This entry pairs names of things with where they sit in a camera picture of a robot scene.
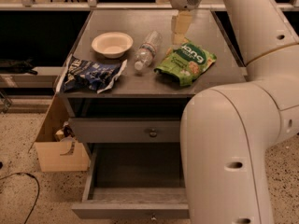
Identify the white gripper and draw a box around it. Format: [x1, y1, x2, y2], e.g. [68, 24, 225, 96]
[155, 0, 202, 45]

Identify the clear plastic water bottle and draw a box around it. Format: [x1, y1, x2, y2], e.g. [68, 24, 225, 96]
[135, 31, 163, 71]

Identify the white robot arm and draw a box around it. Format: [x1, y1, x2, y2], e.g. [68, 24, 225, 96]
[180, 0, 299, 224]

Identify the grey wooden drawer cabinet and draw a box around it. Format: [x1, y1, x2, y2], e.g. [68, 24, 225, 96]
[59, 9, 245, 153]

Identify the closed upper grey drawer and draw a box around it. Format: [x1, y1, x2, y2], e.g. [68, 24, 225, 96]
[69, 118, 180, 143]

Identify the open bottom grey drawer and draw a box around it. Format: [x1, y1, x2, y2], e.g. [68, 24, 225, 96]
[72, 143, 189, 219]

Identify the green snack bag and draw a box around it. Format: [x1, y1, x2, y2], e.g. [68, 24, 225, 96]
[154, 38, 217, 87]

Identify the white paper bowl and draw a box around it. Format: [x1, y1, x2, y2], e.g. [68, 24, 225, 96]
[92, 32, 134, 59]

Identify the blue chip bag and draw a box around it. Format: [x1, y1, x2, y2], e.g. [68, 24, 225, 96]
[55, 54, 127, 93]

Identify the black object on ledge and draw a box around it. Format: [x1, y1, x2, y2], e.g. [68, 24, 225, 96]
[0, 59, 38, 75]

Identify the cardboard box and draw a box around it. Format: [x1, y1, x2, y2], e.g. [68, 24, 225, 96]
[34, 96, 90, 172]

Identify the metal railing frame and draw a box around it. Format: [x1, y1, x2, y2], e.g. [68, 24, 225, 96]
[0, 0, 298, 11]

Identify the black floor cable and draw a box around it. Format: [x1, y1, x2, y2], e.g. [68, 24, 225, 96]
[0, 171, 41, 224]

